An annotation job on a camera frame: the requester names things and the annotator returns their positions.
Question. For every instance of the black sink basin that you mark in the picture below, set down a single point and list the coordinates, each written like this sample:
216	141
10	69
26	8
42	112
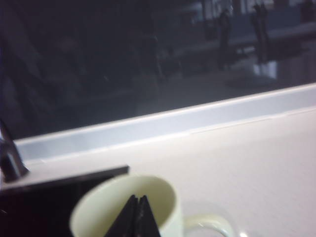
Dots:
37	209

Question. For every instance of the pale green ceramic mug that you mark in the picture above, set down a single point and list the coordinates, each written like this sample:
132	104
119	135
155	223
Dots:
163	197

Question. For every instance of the dark steel gooseneck faucet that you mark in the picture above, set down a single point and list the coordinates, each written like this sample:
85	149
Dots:
11	163

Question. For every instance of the white counter upstand ledge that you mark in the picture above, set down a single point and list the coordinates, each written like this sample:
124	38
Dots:
172	123

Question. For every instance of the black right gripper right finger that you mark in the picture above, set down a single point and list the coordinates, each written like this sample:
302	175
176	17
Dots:
146	222

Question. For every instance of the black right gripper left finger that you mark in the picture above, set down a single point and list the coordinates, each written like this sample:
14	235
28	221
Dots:
127	222

